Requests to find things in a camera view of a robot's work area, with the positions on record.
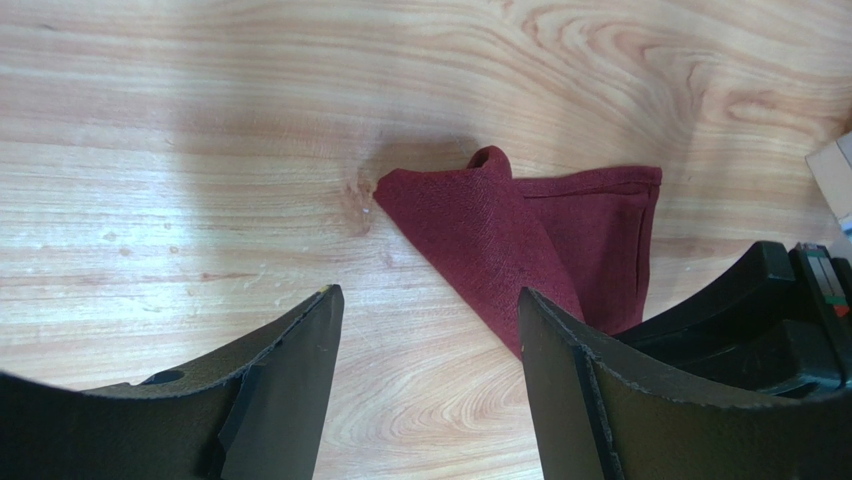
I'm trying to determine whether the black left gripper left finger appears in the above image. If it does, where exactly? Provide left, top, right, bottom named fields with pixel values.
left=1, top=285, right=344, bottom=479

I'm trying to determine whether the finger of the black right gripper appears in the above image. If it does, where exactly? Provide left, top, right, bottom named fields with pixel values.
left=617, top=241, right=851, bottom=399

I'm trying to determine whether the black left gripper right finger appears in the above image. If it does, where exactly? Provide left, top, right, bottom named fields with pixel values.
left=519, top=289, right=851, bottom=479

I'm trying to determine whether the dark red cloth napkin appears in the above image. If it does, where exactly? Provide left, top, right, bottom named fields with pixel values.
left=374, top=146, right=662, bottom=354

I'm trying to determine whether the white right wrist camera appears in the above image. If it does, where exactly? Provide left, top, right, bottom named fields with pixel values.
left=805, top=132, right=852, bottom=237

